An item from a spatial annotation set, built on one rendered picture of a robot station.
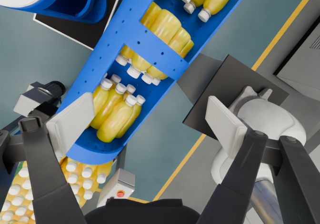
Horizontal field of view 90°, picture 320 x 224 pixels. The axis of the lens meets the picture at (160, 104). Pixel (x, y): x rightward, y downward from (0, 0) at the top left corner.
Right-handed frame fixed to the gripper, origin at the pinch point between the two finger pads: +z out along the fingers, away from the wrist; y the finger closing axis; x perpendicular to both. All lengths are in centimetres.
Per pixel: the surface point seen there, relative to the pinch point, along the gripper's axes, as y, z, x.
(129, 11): -6.6, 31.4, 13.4
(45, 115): -46, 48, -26
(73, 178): -35, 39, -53
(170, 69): 4.8, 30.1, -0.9
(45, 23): -88, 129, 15
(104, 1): -40, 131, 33
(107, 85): -15.5, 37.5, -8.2
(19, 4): -43, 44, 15
